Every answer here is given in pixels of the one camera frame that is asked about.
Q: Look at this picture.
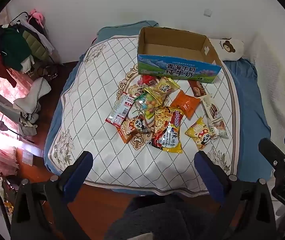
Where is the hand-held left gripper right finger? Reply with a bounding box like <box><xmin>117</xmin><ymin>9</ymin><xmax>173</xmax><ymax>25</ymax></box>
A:
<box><xmin>194</xmin><ymin>151</ymin><xmax>278</xmax><ymax>240</ymax></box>

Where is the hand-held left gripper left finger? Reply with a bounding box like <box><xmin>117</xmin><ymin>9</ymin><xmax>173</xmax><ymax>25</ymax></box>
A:
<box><xmin>10</xmin><ymin>151</ymin><xmax>94</xmax><ymax>240</ymax></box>

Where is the yellow instant noodle packet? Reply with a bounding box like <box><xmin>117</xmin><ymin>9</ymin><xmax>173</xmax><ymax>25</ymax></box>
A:
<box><xmin>148</xmin><ymin>106</ymin><xmax>186</xmax><ymax>154</ymax></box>

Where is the white wafer packet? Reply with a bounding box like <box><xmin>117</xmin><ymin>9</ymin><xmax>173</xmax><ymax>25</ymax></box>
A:
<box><xmin>200</xmin><ymin>94</ymin><xmax>222</xmax><ymax>121</ymax></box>

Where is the orange panda snack packet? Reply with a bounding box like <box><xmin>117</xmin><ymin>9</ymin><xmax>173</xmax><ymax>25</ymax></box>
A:
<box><xmin>116</xmin><ymin>114</ymin><xmax>153</xmax><ymax>144</ymax></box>

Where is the plain orange snack packet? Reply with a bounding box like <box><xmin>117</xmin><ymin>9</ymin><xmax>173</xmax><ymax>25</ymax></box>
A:
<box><xmin>170</xmin><ymin>90</ymin><xmax>201</xmax><ymax>118</ymax></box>

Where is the brown biscuit packet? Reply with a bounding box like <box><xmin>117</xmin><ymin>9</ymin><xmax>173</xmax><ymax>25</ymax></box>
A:
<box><xmin>188</xmin><ymin>79</ymin><xmax>207</xmax><ymax>98</ymax></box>

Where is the clear bag of coloured candy balls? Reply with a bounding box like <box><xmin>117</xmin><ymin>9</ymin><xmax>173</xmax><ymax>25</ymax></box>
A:
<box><xmin>135</xmin><ymin>89</ymin><xmax>164</xmax><ymax>120</ymax></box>

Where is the yellow pastry packet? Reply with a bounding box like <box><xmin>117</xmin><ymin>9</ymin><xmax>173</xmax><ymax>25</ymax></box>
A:
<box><xmin>156</xmin><ymin>77</ymin><xmax>181</xmax><ymax>98</ymax></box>

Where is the blue printed cardboard box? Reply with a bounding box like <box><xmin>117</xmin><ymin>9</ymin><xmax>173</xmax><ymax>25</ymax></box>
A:
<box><xmin>137</xmin><ymin>26</ymin><xmax>223</xmax><ymax>84</ymax></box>

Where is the red snack packet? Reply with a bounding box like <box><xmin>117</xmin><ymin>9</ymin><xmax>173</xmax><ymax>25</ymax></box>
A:
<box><xmin>140</xmin><ymin>74</ymin><xmax>158</xmax><ymax>86</ymax></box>

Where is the yellow panda snack packet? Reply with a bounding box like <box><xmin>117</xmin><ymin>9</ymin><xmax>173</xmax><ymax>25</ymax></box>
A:
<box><xmin>184</xmin><ymin>116</ymin><xmax>218</xmax><ymax>151</ymax></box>

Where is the white triangle snack packet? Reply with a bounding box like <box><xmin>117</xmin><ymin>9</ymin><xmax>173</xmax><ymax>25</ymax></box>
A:
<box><xmin>207</xmin><ymin>119</ymin><xmax>229</xmax><ymax>141</ymax></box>

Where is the blue bedsheet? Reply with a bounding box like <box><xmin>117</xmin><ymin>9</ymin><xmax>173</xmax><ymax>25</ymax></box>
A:
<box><xmin>43</xmin><ymin>20</ymin><xmax>272</xmax><ymax>196</ymax></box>

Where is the white waffle blanket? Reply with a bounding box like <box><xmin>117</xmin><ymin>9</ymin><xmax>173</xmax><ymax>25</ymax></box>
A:
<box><xmin>242</xmin><ymin>32</ymin><xmax>285</xmax><ymax>160</ymax></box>

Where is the person's dark trouser leg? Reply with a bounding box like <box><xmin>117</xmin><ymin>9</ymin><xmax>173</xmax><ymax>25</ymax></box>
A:
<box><xmin>105</xmin><ymin>194</ymin><xmax>224</xmax><ymax>240</ymax></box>

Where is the white diamond quilted mat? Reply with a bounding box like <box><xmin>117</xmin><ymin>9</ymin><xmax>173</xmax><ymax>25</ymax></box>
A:
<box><xmin>45</xmin><ymin>33</ymin><xmax>241</xmax><ymax>197</ymax></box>

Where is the red and white flat packet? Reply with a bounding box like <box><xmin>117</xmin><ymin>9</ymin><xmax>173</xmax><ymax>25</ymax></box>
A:
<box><xmin>105</xmin><ymin>92</ymin><xmax>140</xmax><ymax>127</ymax></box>

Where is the pile of clothes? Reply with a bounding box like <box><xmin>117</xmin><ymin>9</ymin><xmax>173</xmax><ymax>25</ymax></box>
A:
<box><xmin>13</xmin><ymin>77</ymin><xmax>52</xmax><ymax>137</ymax></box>

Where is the beige snack packet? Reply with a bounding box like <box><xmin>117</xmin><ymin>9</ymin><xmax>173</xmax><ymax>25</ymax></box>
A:
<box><xmin>127</xmin><ymin>84</ymin><xmax>146</xmax><ymax>97</ymax></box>

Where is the white bear print pillow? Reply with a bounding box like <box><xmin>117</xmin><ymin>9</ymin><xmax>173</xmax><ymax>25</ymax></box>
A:
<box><xmin>209</xmin><ymin>37</ymin><xmax>244</xmax><ymax>61</ymax></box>

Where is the clothes rack with clothes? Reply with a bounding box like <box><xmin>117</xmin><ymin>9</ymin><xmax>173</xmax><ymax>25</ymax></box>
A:
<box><xmin>0</xmin><ymin>11</ymin><xmax>58</xmax><ymax>85</ymax></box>

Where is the pink plush toy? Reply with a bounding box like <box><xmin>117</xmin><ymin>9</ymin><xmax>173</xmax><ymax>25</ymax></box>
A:
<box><xmin>28</xmin><ymin>9</ymin><xmax>45</xmax><ymax>27</ymax></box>

